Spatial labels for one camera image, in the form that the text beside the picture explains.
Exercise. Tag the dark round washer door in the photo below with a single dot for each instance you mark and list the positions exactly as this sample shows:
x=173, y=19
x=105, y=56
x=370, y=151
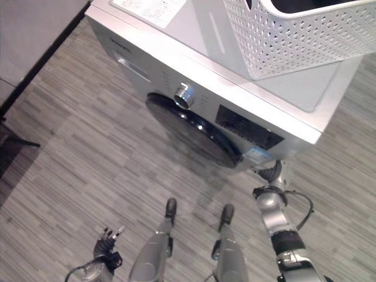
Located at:
x=194, y=132

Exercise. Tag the black washer display panel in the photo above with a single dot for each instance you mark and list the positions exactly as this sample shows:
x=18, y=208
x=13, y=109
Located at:
x=248, y=127

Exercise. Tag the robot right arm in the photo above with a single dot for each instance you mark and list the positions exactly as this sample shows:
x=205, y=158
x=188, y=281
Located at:
x=286, y=232

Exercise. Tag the washer detergent drawer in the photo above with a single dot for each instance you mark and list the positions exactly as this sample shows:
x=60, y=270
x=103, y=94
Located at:
x=132, y=69

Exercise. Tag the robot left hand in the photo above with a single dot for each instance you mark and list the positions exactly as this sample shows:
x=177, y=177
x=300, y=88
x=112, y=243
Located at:
x=105, y=241

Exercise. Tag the silver front-load washing machine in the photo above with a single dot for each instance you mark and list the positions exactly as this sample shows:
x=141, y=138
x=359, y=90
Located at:
x=264, y=100

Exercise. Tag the robot left leg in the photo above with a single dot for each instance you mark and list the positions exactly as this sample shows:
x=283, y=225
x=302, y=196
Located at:
x=155, y=249

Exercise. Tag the dark laundry in basket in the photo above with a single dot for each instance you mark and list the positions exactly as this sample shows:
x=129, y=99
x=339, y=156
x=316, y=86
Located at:
x=308, y=4

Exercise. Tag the robot leg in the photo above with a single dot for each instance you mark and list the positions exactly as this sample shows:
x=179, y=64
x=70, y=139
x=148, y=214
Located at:
x=229, y=249
x=155, y=249

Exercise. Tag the blue energy label sticker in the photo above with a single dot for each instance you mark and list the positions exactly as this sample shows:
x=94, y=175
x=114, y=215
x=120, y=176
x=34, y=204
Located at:
x=257, y=155

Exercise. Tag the white instruction label sticker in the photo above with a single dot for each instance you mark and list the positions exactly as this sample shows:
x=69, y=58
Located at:
x=152, y=10

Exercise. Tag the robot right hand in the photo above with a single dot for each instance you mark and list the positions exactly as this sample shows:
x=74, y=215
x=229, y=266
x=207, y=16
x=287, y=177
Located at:
x=271, y=171

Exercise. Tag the robot right leg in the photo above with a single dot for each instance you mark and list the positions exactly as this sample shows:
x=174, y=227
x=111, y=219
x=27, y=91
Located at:
x=229, y=249

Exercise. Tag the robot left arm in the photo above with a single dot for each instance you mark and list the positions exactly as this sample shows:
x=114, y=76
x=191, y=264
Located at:
x=94, y=268

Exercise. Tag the white perforated laundry basket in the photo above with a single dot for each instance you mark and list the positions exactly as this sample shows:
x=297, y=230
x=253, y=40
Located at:
x=293, y=38

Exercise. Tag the chrome washer control knob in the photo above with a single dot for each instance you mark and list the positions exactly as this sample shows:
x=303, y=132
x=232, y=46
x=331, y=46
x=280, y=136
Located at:
x=183, y=95

